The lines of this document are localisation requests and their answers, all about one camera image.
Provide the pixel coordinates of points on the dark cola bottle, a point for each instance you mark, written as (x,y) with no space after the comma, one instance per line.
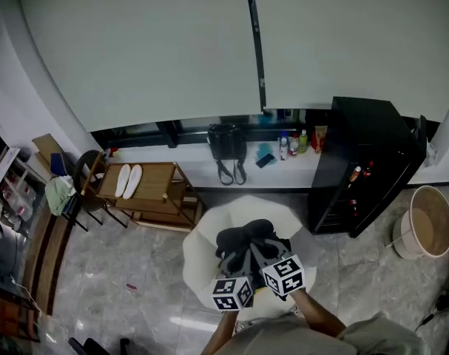
(368,168)

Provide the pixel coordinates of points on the wooden step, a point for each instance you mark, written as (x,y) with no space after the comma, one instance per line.
(43,264)

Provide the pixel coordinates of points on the black office chair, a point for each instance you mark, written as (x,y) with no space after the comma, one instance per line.
(94,348)

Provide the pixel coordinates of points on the small red scrap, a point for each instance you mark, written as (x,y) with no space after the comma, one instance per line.
(131,286)

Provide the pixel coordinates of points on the teal cloth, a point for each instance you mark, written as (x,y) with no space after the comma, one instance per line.
(265,148)

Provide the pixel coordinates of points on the black handbag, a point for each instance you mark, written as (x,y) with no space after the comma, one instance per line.
(226,142)

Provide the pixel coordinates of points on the red snack box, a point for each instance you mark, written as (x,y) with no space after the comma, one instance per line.
(319,139)

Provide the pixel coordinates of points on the white insole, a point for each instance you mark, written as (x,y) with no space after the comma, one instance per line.
(132,181)
(123,179)

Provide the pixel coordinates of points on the red label bottle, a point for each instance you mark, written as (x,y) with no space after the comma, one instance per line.
(293,147)

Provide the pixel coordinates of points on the black smartphone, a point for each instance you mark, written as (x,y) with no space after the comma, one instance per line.
(265,160)

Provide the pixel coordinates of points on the white roller blind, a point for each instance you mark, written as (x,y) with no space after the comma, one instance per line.
(357,43)
(135,50)

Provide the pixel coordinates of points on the light green cloth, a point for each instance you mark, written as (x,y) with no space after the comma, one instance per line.
(57,198)

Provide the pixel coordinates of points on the black round-back chair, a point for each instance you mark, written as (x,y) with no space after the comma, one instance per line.
(94,203)

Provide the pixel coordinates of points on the small white table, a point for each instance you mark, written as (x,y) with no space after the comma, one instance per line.
(7,161)

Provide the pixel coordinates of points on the clear plastic storage boxes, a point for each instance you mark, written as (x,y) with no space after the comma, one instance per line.
(19,198)

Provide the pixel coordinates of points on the person's beige shirt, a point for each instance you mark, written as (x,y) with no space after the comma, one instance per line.
(302,340)

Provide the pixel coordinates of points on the black mini fridge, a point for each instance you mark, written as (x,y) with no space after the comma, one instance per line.
(364,131)

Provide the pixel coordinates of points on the white round basket table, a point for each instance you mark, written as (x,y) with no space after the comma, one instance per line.
(403,235)

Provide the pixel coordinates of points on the red white small container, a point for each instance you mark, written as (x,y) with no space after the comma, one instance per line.
(113,152)

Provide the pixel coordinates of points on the wooden shelf rack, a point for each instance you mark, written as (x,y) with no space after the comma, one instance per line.
(154,183)

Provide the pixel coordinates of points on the orange drink bottle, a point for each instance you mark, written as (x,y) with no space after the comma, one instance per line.
(355,174)

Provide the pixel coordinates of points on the cardboard sheet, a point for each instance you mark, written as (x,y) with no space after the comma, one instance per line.
(46,144)

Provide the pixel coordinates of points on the black cloth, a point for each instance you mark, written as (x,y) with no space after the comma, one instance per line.
(231,235)

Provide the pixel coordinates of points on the grey crumpled garment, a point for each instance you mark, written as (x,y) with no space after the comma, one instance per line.
(432,155)

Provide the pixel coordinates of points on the person's left forearm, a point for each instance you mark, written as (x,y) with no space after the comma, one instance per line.
(220,331)

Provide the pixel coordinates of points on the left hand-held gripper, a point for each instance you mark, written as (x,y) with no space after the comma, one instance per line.
(229,294)

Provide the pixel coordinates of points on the black metal chair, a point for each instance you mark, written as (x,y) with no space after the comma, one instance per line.
(73,207)

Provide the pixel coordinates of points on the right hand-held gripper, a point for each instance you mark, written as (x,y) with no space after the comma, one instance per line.
(285,276)

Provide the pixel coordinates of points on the person's right forearm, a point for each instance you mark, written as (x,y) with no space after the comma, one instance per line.
(318,313)

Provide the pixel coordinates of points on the white spray bottle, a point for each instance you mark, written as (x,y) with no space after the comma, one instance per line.
(284,148)

